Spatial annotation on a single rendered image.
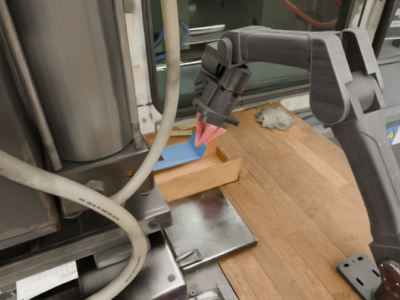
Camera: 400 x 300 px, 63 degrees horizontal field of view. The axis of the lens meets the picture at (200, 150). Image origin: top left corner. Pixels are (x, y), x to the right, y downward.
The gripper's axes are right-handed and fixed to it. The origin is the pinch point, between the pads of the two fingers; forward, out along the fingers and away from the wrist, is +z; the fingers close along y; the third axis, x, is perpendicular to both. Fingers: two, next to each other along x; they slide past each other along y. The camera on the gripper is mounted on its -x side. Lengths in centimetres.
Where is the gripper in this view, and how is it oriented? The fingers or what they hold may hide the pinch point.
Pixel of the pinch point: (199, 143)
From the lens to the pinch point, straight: 76.1
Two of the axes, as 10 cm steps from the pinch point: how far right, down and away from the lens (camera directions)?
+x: 4.2, 5.3, -7.3
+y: -7.8, -2.0, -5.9
